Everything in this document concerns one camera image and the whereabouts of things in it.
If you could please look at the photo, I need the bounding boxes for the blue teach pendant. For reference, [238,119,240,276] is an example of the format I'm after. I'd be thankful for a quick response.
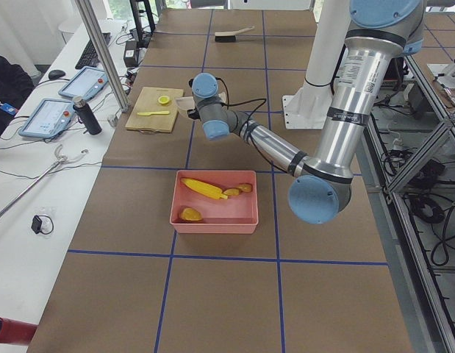
[18,99,75,139]
[58,66,108,101]

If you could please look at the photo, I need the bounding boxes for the black water bottle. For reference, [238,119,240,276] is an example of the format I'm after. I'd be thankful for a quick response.
[72,96,101,135]

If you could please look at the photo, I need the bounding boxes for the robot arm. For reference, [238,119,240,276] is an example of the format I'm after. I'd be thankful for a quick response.
[191,1,426,224]

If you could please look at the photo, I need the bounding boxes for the yellow toy knife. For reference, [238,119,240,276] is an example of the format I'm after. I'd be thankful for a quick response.
[137,110,171,116]

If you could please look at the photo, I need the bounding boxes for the brown toy potato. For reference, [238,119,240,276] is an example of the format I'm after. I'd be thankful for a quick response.
[179,207,203,222]

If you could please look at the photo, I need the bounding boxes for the pink plastic bin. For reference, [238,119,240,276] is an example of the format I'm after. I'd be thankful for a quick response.
[170,170,259,234]

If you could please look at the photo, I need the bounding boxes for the beige hand brush black bristles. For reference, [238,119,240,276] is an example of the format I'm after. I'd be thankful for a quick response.
[215,26,255,43]

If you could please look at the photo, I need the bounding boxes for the yellow toy ginger root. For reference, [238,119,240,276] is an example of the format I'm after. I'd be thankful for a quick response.
[223,183,253,197]

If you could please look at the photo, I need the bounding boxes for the small black clip device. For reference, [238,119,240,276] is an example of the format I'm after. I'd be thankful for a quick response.
[31,215,43,234]

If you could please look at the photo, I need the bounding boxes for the near blue teach pendant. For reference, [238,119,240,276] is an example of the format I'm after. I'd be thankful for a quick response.
[18,99,75,139]

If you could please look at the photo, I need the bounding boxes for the red cylinder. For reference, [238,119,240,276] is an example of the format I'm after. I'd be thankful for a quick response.
[0,317,37,346]

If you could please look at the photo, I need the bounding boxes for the black keyboard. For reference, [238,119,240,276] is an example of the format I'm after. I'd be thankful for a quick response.
[75,40,100,70]

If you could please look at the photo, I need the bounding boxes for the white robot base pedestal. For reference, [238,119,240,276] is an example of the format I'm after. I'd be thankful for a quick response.
[282,0,351,129]

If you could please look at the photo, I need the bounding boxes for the wooden cutting board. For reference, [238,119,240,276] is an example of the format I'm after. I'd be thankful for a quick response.
[125,87,184,133]

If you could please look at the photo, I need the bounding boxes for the beige plastic dustpan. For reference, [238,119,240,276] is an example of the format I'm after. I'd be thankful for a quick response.
[175,91,226,111]

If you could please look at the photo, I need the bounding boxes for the far blue teach pendant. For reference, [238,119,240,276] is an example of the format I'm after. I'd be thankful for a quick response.
[58,66,108,101]

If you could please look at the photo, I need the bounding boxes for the yellow toy lemon slice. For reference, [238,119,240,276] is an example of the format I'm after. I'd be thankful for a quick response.
[157,96,171,105]

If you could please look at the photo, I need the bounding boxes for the metal reacher grabber tool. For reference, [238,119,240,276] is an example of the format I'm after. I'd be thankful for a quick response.
[0,144,90,224]

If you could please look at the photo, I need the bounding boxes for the black power adapter box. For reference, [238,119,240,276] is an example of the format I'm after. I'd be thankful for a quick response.
[123,40,146,68]

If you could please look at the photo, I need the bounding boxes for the small metal cup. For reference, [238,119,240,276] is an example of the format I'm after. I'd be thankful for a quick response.
[107,115,118,127]

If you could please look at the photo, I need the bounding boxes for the black computer mouse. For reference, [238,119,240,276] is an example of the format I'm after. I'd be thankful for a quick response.
[48,69,66,80]

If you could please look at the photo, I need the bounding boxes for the person in black clothing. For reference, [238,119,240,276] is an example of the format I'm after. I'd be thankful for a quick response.
[0,55,34,136]

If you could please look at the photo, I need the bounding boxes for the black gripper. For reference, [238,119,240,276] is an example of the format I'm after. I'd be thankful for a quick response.
[187,108,200,118]

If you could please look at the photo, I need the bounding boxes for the yellow toy corn cob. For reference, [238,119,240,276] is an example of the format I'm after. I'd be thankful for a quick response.
[181,178,228,200]

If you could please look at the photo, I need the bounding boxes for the aluminium frame post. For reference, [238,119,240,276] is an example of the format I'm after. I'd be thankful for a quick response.
[75,0,129,113]

